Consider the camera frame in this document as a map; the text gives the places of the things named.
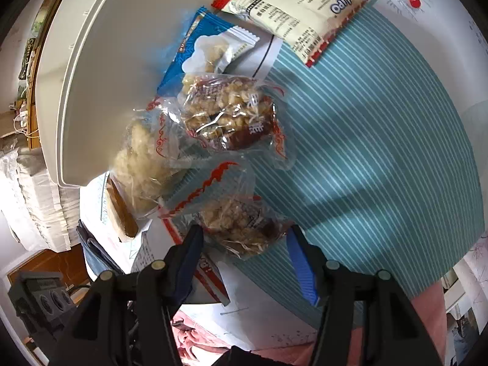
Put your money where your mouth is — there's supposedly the white power cable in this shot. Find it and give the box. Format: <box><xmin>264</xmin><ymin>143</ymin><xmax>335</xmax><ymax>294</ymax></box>
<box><xmin>13</xmin><ymin>103</ymin><xmax>41</xmax><ymax>138</ymax></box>

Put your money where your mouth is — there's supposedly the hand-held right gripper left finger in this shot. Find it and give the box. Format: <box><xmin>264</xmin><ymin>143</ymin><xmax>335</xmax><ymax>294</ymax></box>
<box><xmin>57</xmin><ymin>224</ymin><xmax>204</xmax><ymax>366</ymax></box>

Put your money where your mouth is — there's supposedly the dark blue cloth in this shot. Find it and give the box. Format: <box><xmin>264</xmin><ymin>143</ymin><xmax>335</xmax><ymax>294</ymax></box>
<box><xmin>76</xmin><ymin>219</ymin><xmax>126</xmax><ymax>275</ymax></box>

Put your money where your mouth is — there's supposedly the clear pale flake packet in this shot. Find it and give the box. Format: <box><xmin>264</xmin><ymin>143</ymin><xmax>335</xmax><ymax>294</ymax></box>
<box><xmin>110</xmin><ymin>116</ymin><xmax>191</xmax><ymax>218</ymax></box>

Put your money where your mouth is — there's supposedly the white plastic storage bin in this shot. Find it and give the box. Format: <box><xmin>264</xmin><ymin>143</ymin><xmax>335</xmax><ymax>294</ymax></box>
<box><xmin>35</xmin><ymin>0</ymin><xmax>248</xmax><ymax>187</ymax></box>

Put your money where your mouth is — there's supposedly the white lace cover cloth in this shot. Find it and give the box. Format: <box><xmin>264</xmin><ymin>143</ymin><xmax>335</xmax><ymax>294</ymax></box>
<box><xmin>0</xmin><ymin>149</ymin><xmax>82</xmax><ymax>252</ymax></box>

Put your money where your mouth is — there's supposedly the leaf print tablecloth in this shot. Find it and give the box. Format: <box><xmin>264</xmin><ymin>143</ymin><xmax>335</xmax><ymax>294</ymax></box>
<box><xmin>78</xmin><ymin>0</ymin><xmax>488</xmax><ymax>355</ymax></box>

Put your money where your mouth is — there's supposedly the clear walnut date packet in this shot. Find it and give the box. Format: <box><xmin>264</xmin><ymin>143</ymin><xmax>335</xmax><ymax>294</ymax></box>
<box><xmin>147</xmin><ymin>76</ymin><xmax>294</xmax><ymax>170</ymax></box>
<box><xmin>160</xmin><ymin>162</ymin><xmax>294</xmax><ymax>262</ymax></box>

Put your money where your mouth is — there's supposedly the brown wooden door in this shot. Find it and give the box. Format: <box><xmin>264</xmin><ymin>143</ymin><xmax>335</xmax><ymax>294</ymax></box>
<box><xmin>5</xmin><ymin>244</ymin><xmax>92</xmax><ymax>286</ymax></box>

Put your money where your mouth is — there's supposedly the blue snack packet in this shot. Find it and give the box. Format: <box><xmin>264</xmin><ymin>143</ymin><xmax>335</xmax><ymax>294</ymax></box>
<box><xmin>157</xmin><ymin>6</ymin><xmax>260</xmax><ymax>100</ymax></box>

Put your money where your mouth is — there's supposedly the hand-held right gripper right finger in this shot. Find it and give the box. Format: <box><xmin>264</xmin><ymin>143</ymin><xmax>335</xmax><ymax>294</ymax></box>
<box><xmin>286</xmin><ymin>224</ymin><xmax>435</xmax><ymax>366</ymax></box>

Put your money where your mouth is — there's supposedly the white floral curtain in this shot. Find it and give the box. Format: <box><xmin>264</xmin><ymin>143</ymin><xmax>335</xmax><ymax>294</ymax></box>
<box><xmin>442</xmin><ymin>232</ymin><xmax>488</xmax><ymax>313</ymax></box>

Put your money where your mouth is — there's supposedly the pink blanket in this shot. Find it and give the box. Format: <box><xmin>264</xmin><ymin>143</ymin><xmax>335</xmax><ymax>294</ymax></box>
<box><xmin>168</xmin><ymin>286</ymin><xmax>447</xmax><ymax>366</ymax></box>

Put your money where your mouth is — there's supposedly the white red-edged snack packet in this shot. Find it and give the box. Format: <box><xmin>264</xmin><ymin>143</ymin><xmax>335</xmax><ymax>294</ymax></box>
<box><xmin>211</xmin><ymin>0</ymin><xmax>386</xmax><ymax>68</ymax></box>

